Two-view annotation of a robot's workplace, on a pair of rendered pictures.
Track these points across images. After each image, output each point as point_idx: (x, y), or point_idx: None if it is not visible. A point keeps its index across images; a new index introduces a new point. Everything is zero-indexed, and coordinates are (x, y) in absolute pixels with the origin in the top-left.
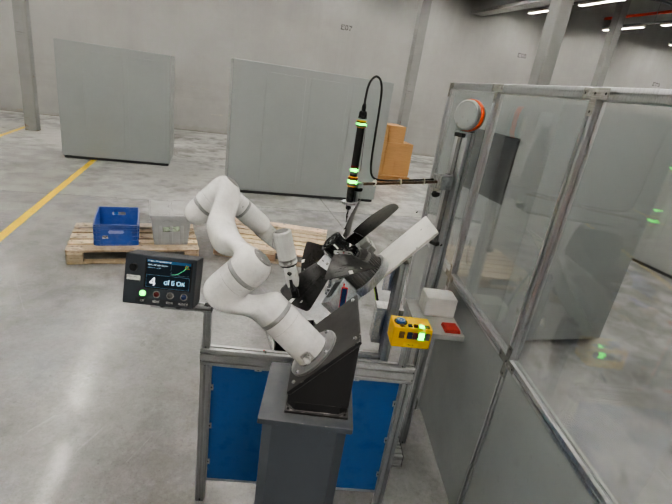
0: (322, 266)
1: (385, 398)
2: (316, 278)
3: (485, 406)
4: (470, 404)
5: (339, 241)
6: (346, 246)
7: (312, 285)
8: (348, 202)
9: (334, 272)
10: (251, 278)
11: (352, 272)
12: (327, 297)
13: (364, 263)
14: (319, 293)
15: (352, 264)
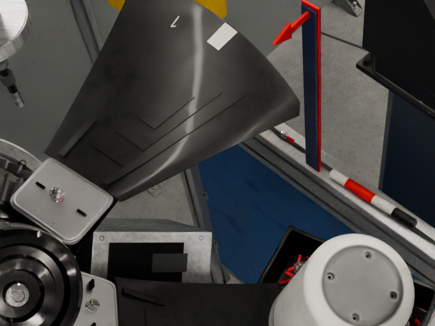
0: (112, 323)
1: None
2: (171, 319)
3: (57, 9)
4: (22, 80)
5: (26, 225)
6: (4, 218)
7: (201, 323)
8: (6, 6)
9: (252, 95)
10: None
11: (221, 29)
12: (186, 266)
13: (116, 51)
14: (206, 284)
15: (161, 72)
